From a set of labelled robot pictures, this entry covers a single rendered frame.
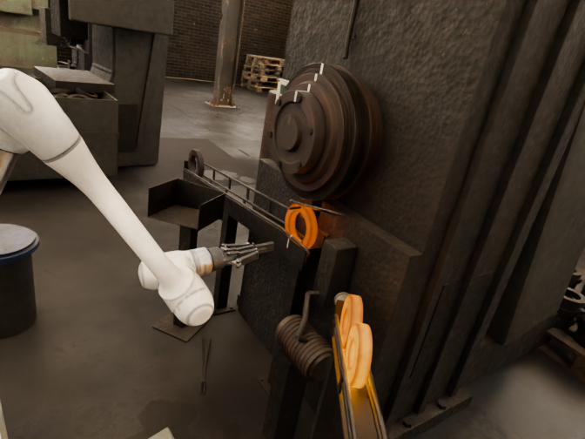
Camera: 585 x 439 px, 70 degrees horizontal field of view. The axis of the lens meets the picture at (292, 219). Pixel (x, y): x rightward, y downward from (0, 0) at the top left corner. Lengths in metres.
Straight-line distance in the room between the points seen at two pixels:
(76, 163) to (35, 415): 1.12
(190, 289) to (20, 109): 0.55
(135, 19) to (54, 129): 2.92
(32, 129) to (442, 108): 1.02
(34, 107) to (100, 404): 1.24
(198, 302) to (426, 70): 0.92
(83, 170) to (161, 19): 2.99
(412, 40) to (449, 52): 0.15
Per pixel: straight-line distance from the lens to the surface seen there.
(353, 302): 1.18
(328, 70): 1.44
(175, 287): 1.13
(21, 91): 1.02
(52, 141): 1.03
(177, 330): 2.21
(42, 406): 1.96
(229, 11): 8.44
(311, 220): 1.55
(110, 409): 1.89
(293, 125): 1.41
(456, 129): 1.27
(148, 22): 3.93
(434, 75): 1.33
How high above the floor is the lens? 1.40
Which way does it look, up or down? 23 degrees down
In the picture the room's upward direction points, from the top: 11 degrees clockwise
